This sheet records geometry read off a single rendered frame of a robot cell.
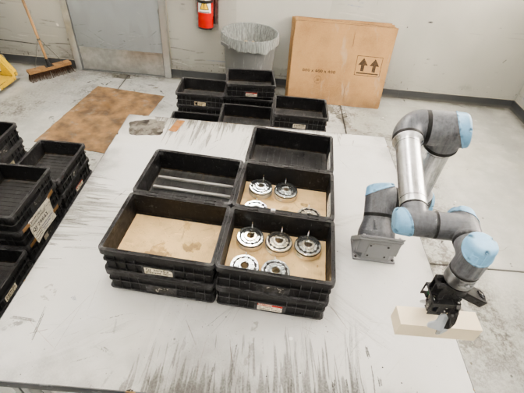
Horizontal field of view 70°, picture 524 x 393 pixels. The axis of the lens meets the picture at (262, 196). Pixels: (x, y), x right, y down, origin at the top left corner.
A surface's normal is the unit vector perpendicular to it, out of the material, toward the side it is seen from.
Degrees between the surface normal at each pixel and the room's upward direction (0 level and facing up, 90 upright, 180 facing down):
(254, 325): 0
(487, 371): 0
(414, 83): 90
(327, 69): 76
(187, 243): 0
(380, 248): 90
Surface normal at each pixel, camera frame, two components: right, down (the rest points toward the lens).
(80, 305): 0.07, -0.74
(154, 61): -0.05, 0.66
